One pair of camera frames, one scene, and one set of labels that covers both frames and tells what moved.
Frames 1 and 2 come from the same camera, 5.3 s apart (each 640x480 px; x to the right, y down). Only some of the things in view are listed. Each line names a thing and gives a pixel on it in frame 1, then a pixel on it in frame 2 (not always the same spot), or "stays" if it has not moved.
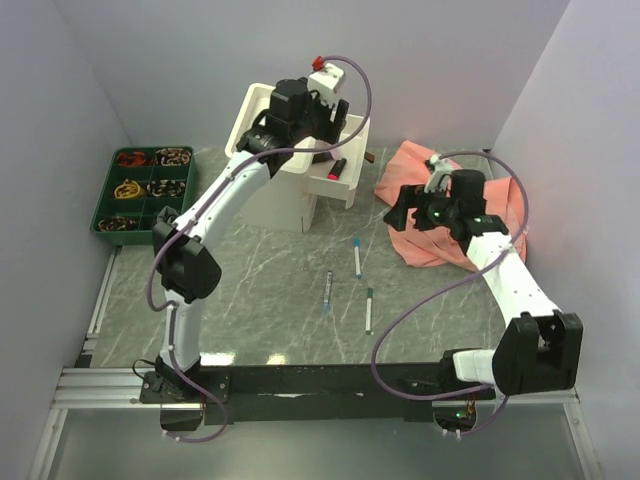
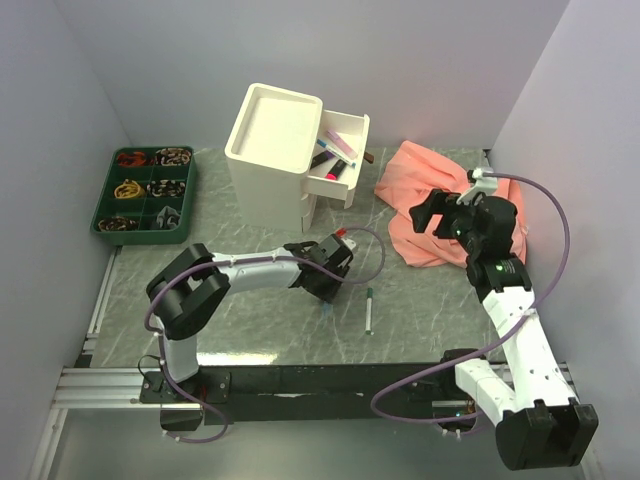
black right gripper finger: [401, 216] to [439, 202]
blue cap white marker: [357, 247] to [336, 153]
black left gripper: [330, 130] to [327, 294]
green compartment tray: [140, 180] stays
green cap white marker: [369, 311] stays
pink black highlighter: [336, 169] stays
